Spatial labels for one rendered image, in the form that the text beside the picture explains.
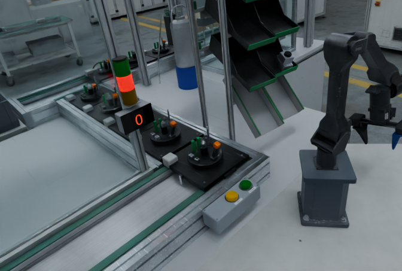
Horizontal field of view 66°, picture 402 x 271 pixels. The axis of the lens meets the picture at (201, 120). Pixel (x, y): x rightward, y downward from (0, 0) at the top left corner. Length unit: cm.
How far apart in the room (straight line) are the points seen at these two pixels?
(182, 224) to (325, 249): 43
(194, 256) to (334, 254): 41
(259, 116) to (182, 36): 86
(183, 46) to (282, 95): 80
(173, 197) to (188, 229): 17
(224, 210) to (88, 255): 44
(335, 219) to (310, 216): 8
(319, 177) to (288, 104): 53
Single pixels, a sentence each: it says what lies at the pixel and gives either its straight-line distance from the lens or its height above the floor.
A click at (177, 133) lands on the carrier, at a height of 99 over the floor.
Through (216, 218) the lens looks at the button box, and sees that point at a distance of 100.
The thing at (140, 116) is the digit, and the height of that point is 121.
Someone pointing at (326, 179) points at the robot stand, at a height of 106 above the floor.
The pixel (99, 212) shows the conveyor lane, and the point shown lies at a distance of 115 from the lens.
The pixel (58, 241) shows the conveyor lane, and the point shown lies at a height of 94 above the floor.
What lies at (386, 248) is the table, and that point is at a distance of 112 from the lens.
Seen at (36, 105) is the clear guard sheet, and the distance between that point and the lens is 98.
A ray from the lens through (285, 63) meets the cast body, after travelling 133.
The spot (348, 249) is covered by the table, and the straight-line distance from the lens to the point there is 109.
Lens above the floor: 169
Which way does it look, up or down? 29 degrees down
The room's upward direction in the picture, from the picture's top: 8 degrees counter-clockwise
